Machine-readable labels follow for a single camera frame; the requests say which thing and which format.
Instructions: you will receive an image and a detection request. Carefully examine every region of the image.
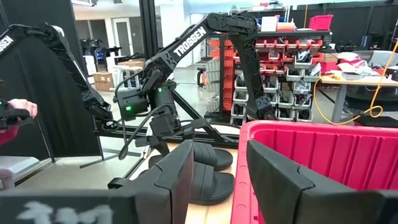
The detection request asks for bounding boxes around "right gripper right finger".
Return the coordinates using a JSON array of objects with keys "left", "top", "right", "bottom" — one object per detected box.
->
[{"left": 246, "top": 139, "right": 398, "bottom": 224}]

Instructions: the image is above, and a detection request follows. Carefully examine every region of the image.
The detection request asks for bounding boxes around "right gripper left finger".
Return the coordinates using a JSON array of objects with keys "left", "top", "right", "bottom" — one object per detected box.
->
[{"left": 0, "top": 139, "right": 195, "bottom": 224}]

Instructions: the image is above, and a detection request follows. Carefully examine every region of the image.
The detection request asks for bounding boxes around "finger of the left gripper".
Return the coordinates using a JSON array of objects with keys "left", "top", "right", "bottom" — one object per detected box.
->
[
  {"left": 178, "top": 119, "right": 216, "bottom": 140},
  {"left": 135, "top": 135, "right": 171, "bottom": 158}
]

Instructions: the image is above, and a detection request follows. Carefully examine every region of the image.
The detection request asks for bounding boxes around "black slide sandal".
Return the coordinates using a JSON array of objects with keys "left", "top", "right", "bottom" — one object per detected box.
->
[
  {"left": 147, "top": 141, "right": 234, "bottom": 172},
  {"left": 188, "top": 161, "right": 236, "bottom": 207}
]

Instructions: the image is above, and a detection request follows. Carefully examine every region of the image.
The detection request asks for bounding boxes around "person's forearm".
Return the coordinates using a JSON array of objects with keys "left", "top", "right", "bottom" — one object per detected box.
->
[{"left": 0, "top": 126, "right": 20, "bottom": 147}]

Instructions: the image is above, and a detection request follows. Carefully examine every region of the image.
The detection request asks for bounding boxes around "parts bin shelf rack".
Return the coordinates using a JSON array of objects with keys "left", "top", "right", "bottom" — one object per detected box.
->
[{"left": 205, "top": 29, "right": 331, "bottom": 127}]

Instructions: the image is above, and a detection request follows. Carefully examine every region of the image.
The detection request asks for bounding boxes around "red plastic bin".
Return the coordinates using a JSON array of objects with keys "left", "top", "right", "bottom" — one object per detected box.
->
[{"left": 230, "top": 120, "right": 398, "bottom": 224}]

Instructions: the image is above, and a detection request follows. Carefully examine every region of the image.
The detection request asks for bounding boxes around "small red bin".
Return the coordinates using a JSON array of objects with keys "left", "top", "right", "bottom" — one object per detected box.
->
[{"left": 308, "top": 14, "right": 334, "bottom": 31}]

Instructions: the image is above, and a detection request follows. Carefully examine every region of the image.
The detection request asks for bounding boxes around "white stool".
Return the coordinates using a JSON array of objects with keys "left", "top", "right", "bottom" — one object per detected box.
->
[{"left": 111, "top": 64, "right": 141, "bottom": 91}]

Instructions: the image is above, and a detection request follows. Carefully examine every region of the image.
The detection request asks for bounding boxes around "cardboard box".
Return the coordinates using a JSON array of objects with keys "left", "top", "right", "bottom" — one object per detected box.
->
[{"left": 92, "top": 71, "right": 115, "bottom": 92}]

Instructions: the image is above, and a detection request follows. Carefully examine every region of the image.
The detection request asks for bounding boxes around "grey door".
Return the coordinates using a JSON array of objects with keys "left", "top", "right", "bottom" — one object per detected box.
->
[{"left": 111, "top": 17, "right": 135, "bottom": 57}]

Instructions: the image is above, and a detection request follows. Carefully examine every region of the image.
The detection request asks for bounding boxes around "workbench with clutter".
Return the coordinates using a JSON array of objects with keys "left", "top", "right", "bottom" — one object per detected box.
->
[{"left": 312, "top": 39, "right": 398, "bottom": 126}]

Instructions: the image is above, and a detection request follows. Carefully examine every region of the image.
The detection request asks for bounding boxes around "white box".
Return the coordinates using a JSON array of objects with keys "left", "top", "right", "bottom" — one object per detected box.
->
[{"left": 260, "top": 15, "right": 279, "bottom": 33}]

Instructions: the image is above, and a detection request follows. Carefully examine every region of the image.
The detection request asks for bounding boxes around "light wood work table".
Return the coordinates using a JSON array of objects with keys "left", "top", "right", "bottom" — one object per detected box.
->
[{"left": 319, "top": 73, "right": 398, "bottom": 124}]

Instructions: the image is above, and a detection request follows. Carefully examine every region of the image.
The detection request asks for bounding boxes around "black curtain panel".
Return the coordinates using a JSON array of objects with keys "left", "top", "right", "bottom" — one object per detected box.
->
[{"left": 0, "top": 0, "right": 103, "bottom": 159}]

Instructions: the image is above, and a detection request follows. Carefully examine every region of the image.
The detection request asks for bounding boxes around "person's hand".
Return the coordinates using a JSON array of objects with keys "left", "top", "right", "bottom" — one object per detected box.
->
[{"left": 0, "top": 98, "right": 39, "bottom": 134}]

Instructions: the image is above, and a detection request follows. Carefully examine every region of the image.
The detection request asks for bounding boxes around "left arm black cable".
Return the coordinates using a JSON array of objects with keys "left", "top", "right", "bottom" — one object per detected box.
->
[{"left": 118, "top": 104, "right": 170, "bottom": 161}]

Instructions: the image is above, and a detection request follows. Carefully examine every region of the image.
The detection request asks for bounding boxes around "black leader handle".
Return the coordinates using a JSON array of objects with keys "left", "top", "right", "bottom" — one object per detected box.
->
[{"left": 0, "top": 99, "right": 34, "bottom": 129}]

